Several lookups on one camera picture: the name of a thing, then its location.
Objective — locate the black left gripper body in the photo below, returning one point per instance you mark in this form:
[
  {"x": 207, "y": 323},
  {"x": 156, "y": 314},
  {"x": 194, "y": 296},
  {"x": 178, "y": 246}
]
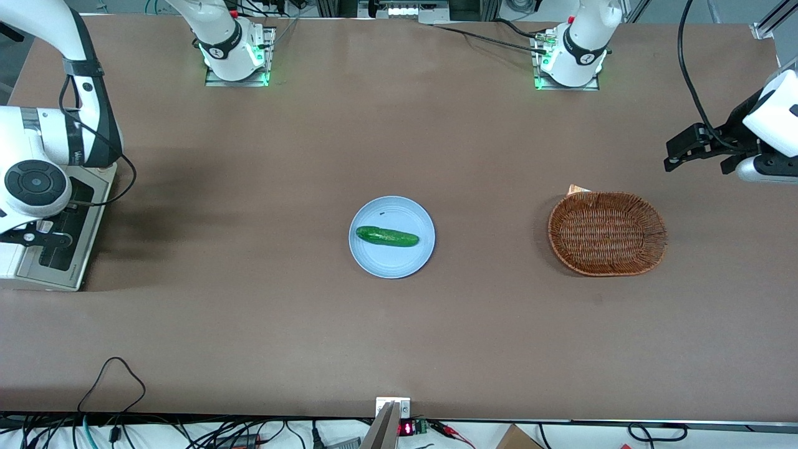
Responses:
[{"x": 733, "y": 135}]

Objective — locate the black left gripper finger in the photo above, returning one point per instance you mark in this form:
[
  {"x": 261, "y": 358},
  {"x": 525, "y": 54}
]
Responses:
[
  {"x": 689, "y": 140},
  {"x": 682, "y": 162}
]

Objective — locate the oven door with glass window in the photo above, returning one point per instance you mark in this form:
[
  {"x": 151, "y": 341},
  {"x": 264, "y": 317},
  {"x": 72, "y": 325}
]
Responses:
[{"x": 87, "y": 243}]

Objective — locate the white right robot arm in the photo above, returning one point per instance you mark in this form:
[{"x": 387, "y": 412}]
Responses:
[{"x": 37, "y": 143}]

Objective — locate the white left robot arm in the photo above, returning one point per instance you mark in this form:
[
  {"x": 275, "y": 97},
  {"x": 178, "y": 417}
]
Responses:
[{"x": 583, "y": 56}]

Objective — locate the white toaster oven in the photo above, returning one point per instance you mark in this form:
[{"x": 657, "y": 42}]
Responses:
[{"x": 9, "y": 262}]

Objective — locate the brown wicker basket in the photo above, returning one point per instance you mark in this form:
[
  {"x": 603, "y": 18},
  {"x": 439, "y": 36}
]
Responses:
[{"x": 608, "y": 234}]

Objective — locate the small tan paper tag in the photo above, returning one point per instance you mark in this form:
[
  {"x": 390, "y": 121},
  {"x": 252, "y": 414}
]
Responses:
[{"x": 576, "y": 189}]

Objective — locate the green cucumber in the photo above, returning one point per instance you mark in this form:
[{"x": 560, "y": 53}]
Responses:
[{"x": 386, "y": 236}]

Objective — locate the light blue round plate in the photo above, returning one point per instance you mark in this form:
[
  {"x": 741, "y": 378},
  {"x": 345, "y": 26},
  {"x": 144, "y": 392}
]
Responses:
[{"x": 389, "y": 259}]

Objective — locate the white power strip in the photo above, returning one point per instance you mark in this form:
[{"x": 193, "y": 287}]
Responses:
[{"x": 408, "y": 11}]

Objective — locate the brown cardboard box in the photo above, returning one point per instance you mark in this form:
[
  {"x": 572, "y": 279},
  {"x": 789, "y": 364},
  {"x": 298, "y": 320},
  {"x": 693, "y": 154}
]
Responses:
[{"x": 517, "y": 438}]

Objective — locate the red clip leads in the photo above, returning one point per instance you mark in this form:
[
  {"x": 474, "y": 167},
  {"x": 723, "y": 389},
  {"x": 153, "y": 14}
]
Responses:
[{"x": 452, "y": 430}]

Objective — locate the red digit display module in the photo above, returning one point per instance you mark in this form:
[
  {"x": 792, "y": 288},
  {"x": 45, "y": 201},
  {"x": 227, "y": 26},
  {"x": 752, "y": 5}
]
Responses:
[{"x": 408, "y": 428}]

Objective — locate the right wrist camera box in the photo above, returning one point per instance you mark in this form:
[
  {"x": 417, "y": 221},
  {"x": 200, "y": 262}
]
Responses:
[{"x": 37, "y": 239}]

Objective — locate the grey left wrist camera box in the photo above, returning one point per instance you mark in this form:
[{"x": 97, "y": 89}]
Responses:
[{"x": 764, "y": 169}]

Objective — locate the aluminium frame profile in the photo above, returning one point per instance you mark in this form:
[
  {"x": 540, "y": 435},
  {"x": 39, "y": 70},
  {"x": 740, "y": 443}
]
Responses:
[{"x": 773, "y": 22}]

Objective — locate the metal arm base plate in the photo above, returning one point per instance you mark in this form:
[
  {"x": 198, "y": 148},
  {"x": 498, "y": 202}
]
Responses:
[
  {"x": 541, "y": 84},
  {"x": 265, "y": 59}
]

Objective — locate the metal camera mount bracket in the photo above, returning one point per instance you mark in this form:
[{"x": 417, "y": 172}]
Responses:
[{"x": 404, "y": 408}]

